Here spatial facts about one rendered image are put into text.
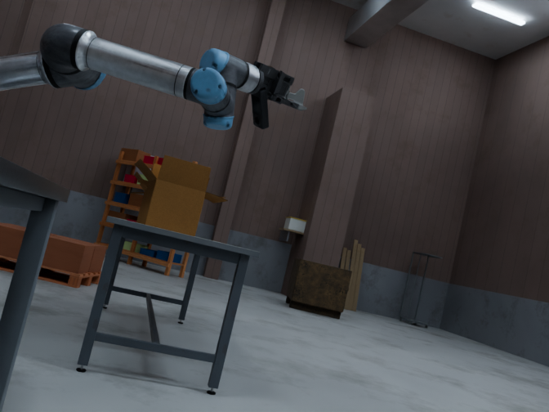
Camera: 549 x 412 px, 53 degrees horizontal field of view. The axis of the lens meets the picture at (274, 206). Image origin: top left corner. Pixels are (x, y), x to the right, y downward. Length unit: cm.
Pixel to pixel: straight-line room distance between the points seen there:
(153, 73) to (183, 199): 168
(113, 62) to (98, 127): 1071
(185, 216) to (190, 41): 978
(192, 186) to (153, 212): 24
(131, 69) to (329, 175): 1032
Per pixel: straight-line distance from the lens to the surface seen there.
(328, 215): 1149
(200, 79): 126
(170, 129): 1205
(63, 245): 598
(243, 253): 291
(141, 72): 132
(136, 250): 1060
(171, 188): 293
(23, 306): 174
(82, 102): 1217
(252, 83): 148
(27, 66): 158
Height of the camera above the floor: 78
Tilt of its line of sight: 5 degrees up
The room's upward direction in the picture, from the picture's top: 13 degrees clockwise
